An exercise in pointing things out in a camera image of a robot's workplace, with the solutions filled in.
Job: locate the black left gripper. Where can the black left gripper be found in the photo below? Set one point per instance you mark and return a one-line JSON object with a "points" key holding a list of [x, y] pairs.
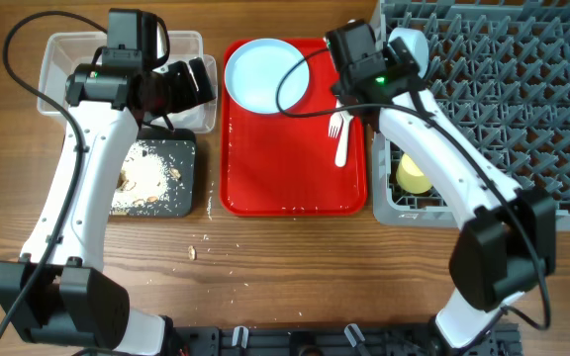
{"points": [[188, 94]]}

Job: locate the pink plastic fork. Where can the pink plastic fork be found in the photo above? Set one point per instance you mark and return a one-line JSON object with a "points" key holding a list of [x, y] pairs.
{"points": [[335, 125]]}

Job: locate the light blue plastic plate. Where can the light blue plastic plate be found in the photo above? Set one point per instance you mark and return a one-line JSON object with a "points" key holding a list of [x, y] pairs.
{"points": [[265, 71]]}

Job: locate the cream plastic spoon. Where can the cream plastic spoon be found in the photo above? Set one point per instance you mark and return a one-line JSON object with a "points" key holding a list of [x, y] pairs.
{"points": [[342, 147]]}

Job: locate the light blue plastic bowl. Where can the light blue plastic bowl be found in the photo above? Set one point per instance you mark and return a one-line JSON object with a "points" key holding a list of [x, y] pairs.
{"points": [[417, 44]]}

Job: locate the yellow plastic cup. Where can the yellow plastic cup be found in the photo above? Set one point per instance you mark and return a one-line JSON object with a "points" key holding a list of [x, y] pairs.
{"points": [[410, 177]]}

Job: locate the rice and food scraps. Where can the rice and food scraps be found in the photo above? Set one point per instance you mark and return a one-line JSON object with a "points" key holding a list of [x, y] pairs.
{"points": [[156, 180]]}

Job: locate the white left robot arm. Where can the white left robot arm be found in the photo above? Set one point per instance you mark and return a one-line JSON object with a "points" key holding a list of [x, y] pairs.
{"points": [[56, 293]]}

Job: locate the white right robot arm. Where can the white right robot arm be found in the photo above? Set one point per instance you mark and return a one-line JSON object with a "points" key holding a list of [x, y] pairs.
{"points": [[506, 247]]}

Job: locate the black food waste tray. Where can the black food waste tray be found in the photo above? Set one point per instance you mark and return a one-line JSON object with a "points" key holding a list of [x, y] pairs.
{"points": [[105, 151]]}

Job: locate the clear plastic waste bin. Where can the clear plastic waste bin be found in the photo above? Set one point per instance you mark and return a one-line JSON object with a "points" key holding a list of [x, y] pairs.
{"points": [[65, 51]]}

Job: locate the grey dishwasher rack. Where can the grey dishwasher rack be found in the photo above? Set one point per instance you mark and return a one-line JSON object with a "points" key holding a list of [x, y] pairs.
{"points": [[500, 70]]}

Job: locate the red plastic tray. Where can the red plastic tray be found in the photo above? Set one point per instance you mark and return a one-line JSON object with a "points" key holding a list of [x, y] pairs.
{"points": [[272, 165]]}

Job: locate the food scrap on table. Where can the food scrap on table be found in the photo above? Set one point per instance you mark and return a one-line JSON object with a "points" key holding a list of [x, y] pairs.
{"points": [[192, 253]]}

